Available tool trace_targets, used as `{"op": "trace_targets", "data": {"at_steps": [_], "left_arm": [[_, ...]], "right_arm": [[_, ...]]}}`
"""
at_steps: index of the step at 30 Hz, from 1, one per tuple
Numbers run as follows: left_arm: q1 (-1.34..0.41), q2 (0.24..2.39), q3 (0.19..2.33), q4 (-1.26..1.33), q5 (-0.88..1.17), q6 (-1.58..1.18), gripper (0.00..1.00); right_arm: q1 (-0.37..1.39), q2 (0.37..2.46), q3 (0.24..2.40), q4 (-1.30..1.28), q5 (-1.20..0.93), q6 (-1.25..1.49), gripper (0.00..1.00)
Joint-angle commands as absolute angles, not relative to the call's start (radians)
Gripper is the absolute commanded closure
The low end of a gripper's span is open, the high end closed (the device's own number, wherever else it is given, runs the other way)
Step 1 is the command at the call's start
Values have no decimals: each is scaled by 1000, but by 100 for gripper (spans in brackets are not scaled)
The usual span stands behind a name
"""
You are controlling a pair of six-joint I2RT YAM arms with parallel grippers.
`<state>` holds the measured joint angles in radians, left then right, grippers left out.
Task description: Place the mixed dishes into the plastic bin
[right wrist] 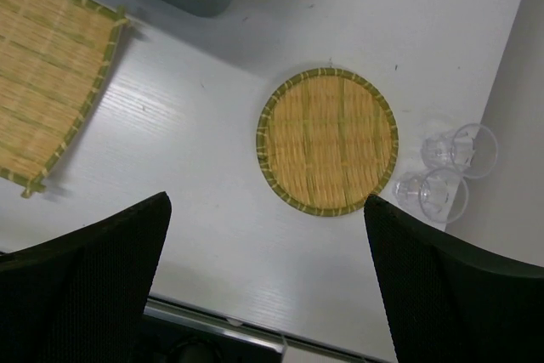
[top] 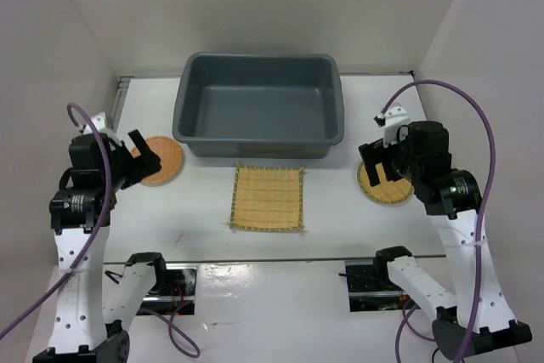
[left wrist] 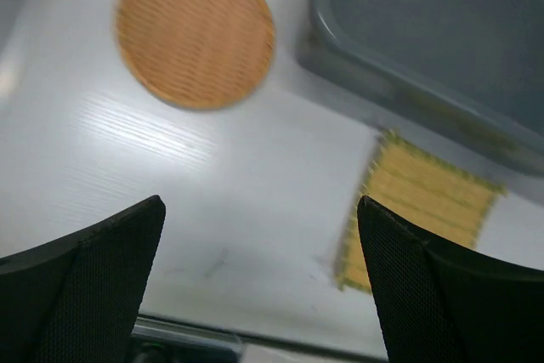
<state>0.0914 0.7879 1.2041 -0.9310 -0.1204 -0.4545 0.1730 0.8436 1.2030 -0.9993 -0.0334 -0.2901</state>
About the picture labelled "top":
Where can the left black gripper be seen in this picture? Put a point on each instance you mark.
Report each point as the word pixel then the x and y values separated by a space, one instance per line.
pixel 142 167

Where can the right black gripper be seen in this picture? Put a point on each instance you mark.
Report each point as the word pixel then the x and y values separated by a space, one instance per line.
pixel 373 152

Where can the orange round woven tray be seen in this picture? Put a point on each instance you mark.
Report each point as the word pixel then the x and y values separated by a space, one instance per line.
pixel 172 159

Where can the green-rimmed round bamboo tray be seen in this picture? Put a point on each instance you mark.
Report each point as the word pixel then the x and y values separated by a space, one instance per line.
pixel 387 192

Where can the square bamboo mat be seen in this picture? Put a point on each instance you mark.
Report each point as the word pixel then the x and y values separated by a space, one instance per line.
pixel 267 199

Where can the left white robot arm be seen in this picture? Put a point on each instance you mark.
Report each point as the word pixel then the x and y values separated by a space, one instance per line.
pixel 86 328

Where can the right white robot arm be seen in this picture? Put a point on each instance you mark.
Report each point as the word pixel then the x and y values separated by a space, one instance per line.
pixel 475 318

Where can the grey plastic bin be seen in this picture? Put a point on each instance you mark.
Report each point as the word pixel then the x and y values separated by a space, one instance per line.
pixel 280 106

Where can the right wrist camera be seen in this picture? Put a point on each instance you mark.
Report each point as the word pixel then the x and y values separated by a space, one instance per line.
pixel 394 122

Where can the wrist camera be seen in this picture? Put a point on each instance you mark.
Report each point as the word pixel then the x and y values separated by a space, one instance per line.
pixel 102 122
pixel 394 122

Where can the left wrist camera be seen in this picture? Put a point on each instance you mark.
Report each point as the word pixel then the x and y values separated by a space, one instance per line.
pixel 102 122

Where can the aluminium frame rail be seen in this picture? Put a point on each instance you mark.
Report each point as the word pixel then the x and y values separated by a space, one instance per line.
pixel 121 91

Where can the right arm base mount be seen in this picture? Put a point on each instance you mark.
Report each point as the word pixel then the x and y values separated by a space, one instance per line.
pixel 367 292

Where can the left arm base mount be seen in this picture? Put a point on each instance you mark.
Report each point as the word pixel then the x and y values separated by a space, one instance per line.
pixel 178 284

